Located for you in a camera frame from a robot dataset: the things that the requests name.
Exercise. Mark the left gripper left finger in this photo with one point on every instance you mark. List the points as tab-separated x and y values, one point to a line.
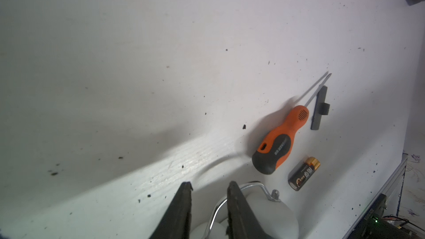
176	222

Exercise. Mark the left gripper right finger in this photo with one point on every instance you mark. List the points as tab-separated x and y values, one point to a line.
243	224

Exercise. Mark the white twin bell alarm clock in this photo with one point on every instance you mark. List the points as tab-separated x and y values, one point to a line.
274	216

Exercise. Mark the orange handled screwdriver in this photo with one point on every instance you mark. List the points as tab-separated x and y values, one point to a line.
277	145

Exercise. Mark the black gold AA battery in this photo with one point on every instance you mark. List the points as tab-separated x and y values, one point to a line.
303	173

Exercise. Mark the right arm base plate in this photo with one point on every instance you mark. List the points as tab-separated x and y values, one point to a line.
373	224

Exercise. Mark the aluminium mounting rail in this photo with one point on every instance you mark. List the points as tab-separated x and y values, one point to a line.
392	184

